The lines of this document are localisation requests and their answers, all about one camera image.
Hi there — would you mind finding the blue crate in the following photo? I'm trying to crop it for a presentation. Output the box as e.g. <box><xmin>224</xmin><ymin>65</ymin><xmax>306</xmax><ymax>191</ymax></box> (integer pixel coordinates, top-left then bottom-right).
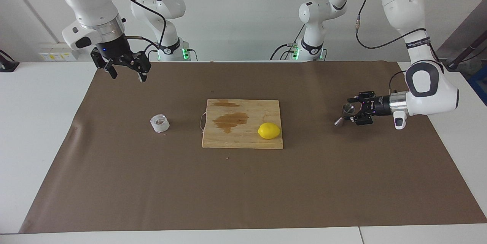
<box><xmin>468</xmin><ymin>65</ymin><xmax>487</xmax><ymax>105</ymax></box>

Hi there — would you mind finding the white wall socket box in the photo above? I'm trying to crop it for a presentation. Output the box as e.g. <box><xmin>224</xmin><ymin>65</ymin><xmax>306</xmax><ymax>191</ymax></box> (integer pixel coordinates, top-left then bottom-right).
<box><xmin>39</xmin><ymin>42</ymin><xmax>79</xmax><ymax>62</ymax></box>

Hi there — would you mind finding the black stand pole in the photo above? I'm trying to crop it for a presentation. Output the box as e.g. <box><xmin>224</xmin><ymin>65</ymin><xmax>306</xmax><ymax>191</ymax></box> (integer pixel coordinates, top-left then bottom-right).
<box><xmin>443</xmin><ymin>31</ymin><xmax>487</xmax><ymax>70</ymax></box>

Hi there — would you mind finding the clear plastic cup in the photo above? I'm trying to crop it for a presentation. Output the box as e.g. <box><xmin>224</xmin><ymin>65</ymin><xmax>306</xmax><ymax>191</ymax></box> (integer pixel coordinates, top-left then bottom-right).
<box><xmin>150</xmin><ymin>114</ymin><xmax>170</xmax><ymax>134</ymax></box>

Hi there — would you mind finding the steel cocktail jigger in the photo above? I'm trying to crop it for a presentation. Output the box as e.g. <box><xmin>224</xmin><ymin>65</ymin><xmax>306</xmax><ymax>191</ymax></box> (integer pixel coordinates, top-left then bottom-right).
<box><xmin>334</xmin><ymin>104</ymin><xmax>356</xmax><ymax>127</ymax></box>

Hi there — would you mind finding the black power cable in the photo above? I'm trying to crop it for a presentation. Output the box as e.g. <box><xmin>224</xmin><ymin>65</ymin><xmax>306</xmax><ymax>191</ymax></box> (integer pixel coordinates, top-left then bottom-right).
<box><xmin>269</xmin><ymin>27</ymin><xmax>306</xmax><ymax>61</ymax></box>

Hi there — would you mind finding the yellow lemon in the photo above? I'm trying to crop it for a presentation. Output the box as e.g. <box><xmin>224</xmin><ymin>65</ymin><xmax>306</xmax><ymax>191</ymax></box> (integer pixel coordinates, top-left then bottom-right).
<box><xmin>258</xmin><ymin>123</ymin><xmax>282</xmax><ymax>140</ymax></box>

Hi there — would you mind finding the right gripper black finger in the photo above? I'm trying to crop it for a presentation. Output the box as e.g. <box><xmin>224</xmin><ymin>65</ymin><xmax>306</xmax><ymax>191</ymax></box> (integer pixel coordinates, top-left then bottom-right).
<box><xmin>129</xmin><ymin>51</ymin><xmax>152</xmax><ymax>83</ymax></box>
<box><xmin>91</xmin><ymin>48</ymin><xmax>118</xmax><ymax>80</ymax></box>

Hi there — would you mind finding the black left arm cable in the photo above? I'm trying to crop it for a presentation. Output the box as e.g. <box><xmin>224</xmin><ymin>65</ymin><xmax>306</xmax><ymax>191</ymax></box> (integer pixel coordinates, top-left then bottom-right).
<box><xmin>354</xmin><ymin>0</ymin><xmax>442</xmax><ymax>92</ymax></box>

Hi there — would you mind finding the black clamp mount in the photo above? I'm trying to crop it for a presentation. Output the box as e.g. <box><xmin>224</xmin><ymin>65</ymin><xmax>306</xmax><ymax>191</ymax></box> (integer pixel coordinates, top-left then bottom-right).
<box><xmin>0</xmin><ymin>49</ymin><xmax>19</xmax><ymax>72</ymax></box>

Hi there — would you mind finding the wooden cutting board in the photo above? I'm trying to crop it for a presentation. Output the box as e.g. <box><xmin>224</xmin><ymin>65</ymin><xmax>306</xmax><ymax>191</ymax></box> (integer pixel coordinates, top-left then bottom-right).
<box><xmin>199</xmin><ymin>99</ymin><xmax>284</xmax><ymax>150</ymax></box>

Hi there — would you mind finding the brown paper table mat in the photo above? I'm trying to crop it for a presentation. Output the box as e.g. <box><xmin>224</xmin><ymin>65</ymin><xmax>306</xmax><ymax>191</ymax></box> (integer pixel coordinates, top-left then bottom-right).
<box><xmin>19</xmin><ymin>61</ymin><xmax>487</xmax><ymax>234</ymax></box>

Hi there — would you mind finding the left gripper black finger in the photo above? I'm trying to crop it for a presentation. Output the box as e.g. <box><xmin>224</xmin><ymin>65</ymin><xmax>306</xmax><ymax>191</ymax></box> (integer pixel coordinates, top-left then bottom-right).
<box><xmin>352</xmin><ymin>113</ymin><xmax>374</xmax><ymax>126</ymax></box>
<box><xmin>347</xmin><ymin>92</ymin><xmax>375</xmax><ymax>103</ymax></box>

